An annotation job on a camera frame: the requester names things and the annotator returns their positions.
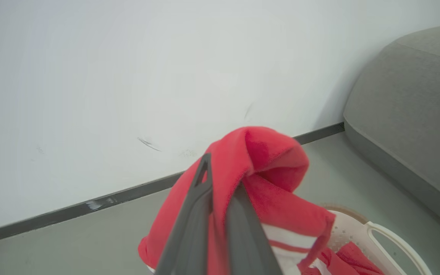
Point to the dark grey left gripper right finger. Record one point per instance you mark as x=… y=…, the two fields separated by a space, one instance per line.
x=248 y=244

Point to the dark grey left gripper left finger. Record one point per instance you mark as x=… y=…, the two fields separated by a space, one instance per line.
x=193 y=214

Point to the red and white garment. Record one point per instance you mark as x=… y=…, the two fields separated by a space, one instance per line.
x=266 y=152

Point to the cream perforated laundry basket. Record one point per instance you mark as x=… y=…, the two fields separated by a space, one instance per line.
x=351 y=233

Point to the black skirting board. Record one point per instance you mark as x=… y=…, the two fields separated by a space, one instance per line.
x=52 y=215

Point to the grey fabric sofa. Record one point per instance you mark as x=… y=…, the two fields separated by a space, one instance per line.
x=407 y=107

